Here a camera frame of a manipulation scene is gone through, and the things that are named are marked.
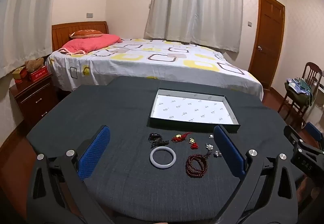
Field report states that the red knot charm gold ingot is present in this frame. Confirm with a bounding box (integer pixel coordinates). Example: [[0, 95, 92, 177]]
[[171, 132, 190, 143]]

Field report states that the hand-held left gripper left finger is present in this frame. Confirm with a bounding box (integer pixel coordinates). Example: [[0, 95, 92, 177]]
[[25, 125, 112, 224]]

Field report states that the wooden door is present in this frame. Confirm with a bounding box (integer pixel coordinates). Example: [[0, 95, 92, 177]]
[[248, 0, 286, 90]]

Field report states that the pile of clothes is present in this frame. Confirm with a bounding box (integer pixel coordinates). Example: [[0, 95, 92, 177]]
[[285, 77, 313, 106]]

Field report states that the white desk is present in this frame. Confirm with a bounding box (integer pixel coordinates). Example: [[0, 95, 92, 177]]
[[314, 86, 324, 110]]

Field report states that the red gift box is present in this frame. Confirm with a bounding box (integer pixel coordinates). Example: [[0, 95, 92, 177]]
[[27, 65, 48, 81]]

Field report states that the white jade bangle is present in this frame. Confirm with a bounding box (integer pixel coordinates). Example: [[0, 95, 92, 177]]
[[149, 147, 177, 169]]

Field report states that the dark red bead bracelet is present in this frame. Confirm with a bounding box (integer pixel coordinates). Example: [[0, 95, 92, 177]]
[[185, 151, 212, 178]]

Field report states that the pink pillow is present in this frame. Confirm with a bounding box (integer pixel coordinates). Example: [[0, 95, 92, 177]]
[[57, 34, 122, 55]]

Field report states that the white side curtain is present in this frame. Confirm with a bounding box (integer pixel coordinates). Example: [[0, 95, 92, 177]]
[[0, 0, 62, 76]]

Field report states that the white window curtain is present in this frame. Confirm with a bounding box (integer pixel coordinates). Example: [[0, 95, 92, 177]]
[[144, 0, 247, 53]]

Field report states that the wooden chair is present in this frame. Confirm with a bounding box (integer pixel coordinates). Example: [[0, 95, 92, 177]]
[[277, 62, 323, 128]]

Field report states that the orange pillow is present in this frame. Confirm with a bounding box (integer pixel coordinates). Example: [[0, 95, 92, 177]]
[[69, 30, 104, 39]]

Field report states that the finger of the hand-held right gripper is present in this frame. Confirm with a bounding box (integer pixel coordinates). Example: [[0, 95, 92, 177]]
[[283, 125, 324, 155], [304, 122, 324, 150]]

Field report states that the brown teddy bear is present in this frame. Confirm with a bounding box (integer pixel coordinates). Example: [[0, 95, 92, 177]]
[[25, 57, 45, 72]]

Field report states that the wooden headboard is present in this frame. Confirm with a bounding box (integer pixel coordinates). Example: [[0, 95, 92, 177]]
[[51, 21, 110, 51]]

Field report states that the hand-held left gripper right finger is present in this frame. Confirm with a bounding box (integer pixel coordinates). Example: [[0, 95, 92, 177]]
[[213, 125, 304, 224]]

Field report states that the bed with patterned sheet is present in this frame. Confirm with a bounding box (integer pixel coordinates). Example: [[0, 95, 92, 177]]
[[46, 38, 264, 103]]

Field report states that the wooden nightstand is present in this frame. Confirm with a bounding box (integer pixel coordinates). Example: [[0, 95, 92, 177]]
[[9, 72, 60, 125]]

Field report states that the shallow grey box tray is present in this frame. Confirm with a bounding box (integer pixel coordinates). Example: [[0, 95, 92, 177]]
[[147, 88, 241, 134]]

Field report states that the gold gift box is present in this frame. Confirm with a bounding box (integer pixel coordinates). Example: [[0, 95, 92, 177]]
[[12, 67, 26, 79]]

